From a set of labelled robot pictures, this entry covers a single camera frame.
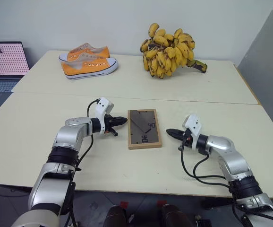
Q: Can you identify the open grey laptop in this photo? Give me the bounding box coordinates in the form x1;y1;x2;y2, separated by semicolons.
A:
0;41;31;107

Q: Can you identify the orange canvas sneaker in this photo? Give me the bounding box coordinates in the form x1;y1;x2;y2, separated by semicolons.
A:
61;52;119;80
58;43;111;63

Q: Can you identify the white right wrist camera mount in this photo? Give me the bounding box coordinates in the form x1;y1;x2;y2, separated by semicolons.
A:
182;113;203;150

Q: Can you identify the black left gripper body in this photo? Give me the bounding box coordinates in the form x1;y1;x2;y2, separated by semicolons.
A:
104;114;119;137

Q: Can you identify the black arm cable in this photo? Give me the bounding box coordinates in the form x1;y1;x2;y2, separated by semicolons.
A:
75;99;100;172
180;141;233;190

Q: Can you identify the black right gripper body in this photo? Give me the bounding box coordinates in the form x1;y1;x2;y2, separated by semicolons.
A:
178;129;192;151

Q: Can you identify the yellow banana bunch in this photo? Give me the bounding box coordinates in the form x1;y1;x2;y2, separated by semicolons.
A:
140;22;208;79

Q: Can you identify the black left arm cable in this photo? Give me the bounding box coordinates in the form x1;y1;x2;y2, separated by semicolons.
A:
75;99;100;172

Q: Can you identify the dark rounded shape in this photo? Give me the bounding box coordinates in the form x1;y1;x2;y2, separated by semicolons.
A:
104;204;128;227
159;204;188;227

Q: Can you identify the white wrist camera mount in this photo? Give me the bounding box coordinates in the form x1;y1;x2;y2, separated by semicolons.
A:
94;96;114;135
182;113;203;150

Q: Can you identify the wooden picture frame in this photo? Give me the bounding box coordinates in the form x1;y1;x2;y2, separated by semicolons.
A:
127;108;163;150

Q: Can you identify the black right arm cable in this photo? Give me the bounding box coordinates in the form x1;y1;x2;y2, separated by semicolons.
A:
180;141;233;190

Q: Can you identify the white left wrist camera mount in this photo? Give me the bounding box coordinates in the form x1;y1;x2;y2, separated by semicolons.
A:
94;96;114;135

